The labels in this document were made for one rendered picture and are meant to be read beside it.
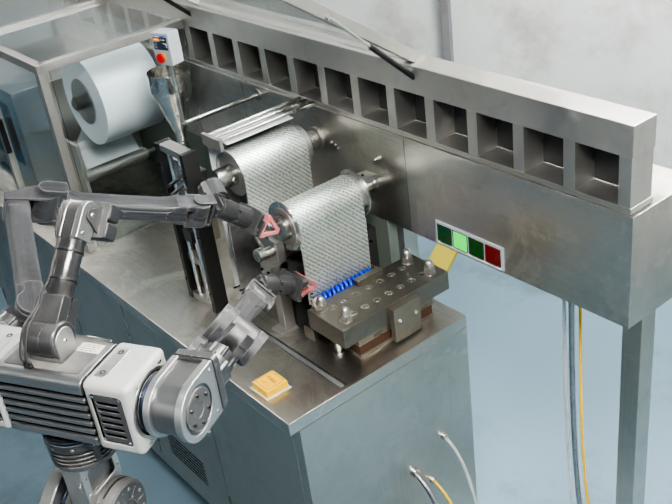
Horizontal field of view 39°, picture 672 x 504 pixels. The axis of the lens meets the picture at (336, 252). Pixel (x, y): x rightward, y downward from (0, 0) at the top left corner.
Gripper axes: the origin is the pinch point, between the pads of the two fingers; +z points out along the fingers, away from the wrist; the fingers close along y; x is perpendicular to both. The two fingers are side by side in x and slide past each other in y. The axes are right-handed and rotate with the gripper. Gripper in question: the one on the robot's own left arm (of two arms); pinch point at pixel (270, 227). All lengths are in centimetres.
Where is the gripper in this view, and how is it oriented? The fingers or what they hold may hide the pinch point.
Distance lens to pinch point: 262.7
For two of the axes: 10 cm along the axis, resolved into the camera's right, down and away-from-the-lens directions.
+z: 6.6, 2.5, 7.1
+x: 4.1, -9.1, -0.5
